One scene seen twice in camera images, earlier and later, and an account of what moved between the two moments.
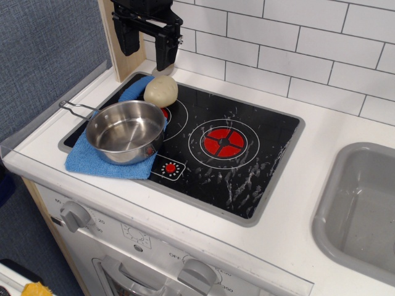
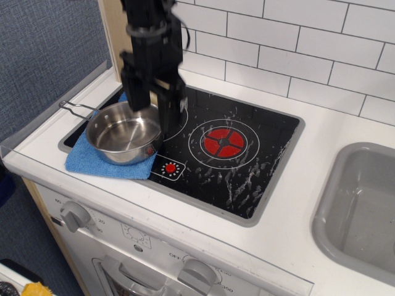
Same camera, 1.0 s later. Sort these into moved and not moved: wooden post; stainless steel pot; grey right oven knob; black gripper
Moved: black gripper
Not moved: grey right oven knob; stainless steel pot; wooden post
